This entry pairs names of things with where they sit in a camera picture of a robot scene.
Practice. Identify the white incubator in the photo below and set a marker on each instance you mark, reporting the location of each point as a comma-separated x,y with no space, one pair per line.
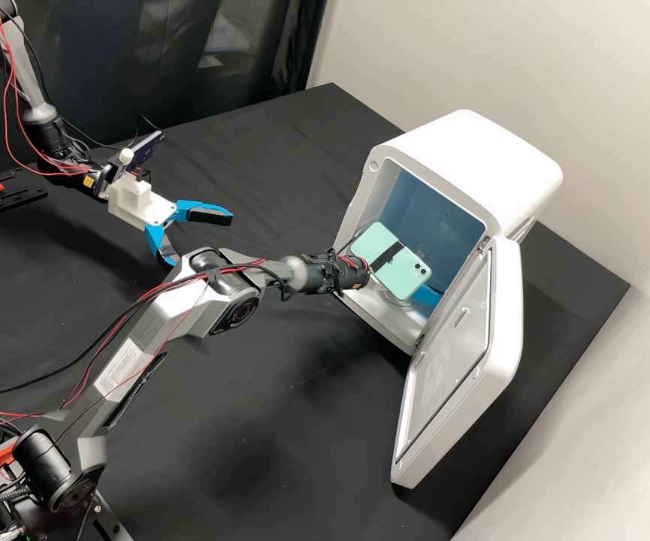
488,169

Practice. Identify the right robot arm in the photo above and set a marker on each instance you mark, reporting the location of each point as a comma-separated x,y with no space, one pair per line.
155,324

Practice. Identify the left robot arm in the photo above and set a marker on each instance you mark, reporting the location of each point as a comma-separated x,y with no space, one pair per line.
27,84

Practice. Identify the incubator door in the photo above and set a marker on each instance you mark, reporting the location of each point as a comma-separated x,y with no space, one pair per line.
460,349

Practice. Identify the right wrist camera phone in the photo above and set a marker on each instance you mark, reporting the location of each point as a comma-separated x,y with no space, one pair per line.
393,258

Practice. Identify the wrist camera phone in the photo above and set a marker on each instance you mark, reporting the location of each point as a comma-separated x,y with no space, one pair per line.
393,258
145,147

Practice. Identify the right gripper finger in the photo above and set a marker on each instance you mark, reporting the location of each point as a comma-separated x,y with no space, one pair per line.
427,295

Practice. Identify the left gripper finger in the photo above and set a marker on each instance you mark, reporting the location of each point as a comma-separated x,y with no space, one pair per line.
158,242
207,214

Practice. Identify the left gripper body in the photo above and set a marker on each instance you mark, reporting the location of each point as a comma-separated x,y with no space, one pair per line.
136,203

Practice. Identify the left wrist camera phone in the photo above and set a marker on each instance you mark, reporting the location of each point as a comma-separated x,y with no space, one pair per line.
145,147

